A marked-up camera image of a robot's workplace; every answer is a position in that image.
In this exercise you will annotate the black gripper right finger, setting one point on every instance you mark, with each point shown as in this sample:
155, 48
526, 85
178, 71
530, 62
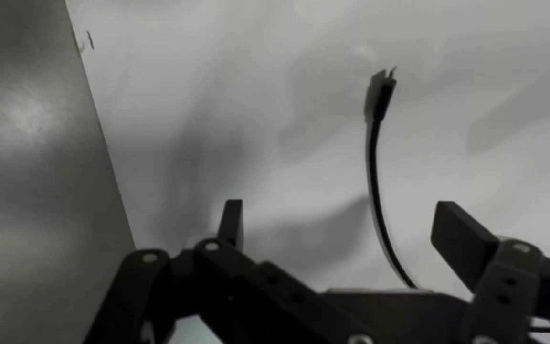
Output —
511, 287

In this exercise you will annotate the white whiteboard sheet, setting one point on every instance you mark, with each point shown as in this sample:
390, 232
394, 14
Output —
287, 96

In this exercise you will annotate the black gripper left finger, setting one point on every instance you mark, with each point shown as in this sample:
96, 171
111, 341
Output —
224, 299

